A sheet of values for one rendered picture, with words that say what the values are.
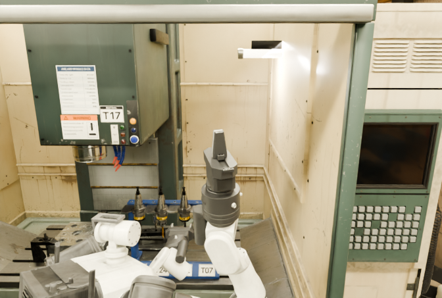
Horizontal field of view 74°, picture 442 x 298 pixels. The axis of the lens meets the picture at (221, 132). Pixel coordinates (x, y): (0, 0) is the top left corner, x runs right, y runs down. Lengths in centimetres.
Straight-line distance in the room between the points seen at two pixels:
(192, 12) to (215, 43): 153
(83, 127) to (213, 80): 116
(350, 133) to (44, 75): 117
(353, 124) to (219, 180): 39
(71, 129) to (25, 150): 145
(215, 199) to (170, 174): 144
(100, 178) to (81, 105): 90
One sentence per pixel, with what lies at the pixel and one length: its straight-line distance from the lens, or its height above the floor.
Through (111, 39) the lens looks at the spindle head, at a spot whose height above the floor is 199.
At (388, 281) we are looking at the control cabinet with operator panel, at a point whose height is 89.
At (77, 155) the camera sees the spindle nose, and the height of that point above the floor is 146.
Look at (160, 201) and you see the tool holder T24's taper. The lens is 147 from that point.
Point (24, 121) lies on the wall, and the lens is 278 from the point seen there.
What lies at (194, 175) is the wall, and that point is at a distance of 243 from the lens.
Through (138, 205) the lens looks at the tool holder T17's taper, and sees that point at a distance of 150.
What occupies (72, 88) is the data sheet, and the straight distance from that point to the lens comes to 138.
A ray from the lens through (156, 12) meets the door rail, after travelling 74.
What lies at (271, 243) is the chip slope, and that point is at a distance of 193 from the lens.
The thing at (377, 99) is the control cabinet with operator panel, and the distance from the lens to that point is 136.
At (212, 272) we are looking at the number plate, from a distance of 156.
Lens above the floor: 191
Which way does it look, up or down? 14 degrees down
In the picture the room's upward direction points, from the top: straight up
